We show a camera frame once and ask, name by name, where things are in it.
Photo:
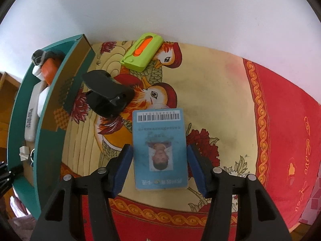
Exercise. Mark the pink fluffy cloth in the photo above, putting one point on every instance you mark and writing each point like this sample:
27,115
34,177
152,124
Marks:
20,226

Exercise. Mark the white charger plug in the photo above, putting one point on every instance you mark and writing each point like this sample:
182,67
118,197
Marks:
24,153

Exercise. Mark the white earbuds case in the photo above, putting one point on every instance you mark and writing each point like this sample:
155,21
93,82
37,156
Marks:
42,100

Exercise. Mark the black clip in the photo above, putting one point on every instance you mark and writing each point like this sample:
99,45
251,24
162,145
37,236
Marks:
105,93

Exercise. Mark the wooden cabinet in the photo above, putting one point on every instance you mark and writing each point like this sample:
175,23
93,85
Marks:
6,105

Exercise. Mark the blue photo card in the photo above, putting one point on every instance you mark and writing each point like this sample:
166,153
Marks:
160,135

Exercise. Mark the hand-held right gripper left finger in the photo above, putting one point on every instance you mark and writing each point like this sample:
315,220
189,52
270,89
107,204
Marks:
123,170

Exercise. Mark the teal cardboard box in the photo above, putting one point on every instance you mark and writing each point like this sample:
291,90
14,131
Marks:
47,140

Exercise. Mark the red printed blanket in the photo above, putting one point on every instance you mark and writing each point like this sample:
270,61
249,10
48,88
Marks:
275,105

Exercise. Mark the pink tiled floor mat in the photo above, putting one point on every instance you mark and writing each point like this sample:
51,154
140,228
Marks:
313,200

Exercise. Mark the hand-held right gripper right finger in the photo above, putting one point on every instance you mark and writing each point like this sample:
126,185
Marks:
198,173

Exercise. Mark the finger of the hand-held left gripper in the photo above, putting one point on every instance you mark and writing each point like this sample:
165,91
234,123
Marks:
7,178

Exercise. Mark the green utility knife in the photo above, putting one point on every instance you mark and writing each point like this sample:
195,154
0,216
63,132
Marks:
140,52

